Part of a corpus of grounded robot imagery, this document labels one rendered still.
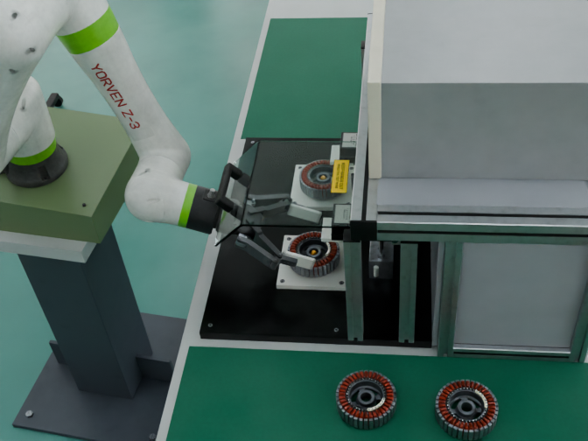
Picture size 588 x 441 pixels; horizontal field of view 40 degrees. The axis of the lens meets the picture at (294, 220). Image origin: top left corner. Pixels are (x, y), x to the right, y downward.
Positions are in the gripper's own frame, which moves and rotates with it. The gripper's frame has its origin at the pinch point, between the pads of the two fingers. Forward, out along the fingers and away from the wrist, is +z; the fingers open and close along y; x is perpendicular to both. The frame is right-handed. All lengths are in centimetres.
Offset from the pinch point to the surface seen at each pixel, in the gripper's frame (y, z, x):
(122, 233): 84, -51, 108
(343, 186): -7.1, 0.3, -22.9
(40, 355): 27, -62, 112
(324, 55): 86, -2, 11
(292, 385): -29.9, 2.0, 9.9
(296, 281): -5.8, -0.8, 7.6
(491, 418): -37, 36, -6
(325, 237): -2.3, 2.1, -3.9
